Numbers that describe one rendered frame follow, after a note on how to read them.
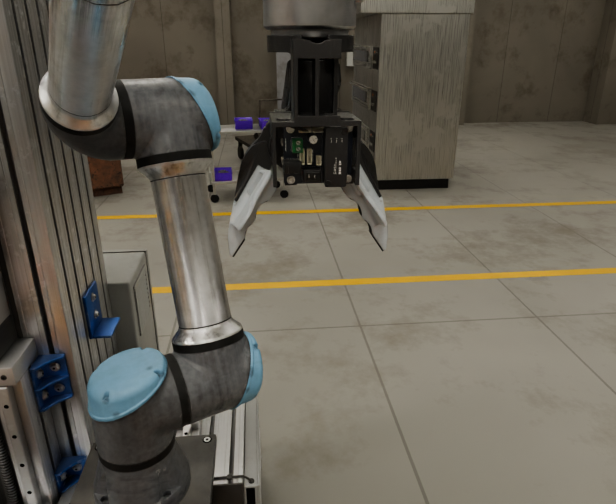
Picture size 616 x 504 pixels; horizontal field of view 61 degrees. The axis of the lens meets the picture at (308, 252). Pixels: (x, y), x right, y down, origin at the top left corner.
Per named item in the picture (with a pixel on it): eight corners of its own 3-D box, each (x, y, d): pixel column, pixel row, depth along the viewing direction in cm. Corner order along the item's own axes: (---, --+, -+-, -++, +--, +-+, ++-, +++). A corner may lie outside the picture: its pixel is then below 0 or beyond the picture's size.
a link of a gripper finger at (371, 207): (393, 269, 48) (336, 192, 44) (379, 246, 53) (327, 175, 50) (422, 250, 47) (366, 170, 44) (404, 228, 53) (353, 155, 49)
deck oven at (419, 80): (334, 162, 788) (337, 5, 707) (416, 160, 800) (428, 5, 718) (354, 191, 636) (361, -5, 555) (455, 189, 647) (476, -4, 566)
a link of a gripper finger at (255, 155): (220, 191, 48) (275, 111, 46) (221, 187, 49) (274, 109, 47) (263, 219, 49) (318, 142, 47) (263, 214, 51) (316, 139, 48)
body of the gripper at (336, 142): (269, 196, 42) (264, 34, 38) (266, 171, 50) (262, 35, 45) (362, 193, 43) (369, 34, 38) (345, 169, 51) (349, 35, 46)
